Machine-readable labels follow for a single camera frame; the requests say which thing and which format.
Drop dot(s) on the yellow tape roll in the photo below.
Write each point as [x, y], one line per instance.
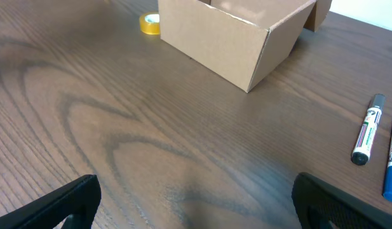
[150, 23]

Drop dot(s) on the brown cardboard box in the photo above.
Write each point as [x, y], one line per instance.
[240, 40]

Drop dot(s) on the black whiteboard marker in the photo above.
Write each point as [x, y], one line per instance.
[363, 146]

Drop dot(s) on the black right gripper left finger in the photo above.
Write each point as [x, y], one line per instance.
[74, 204]

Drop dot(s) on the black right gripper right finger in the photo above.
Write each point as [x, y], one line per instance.
[321, 205]

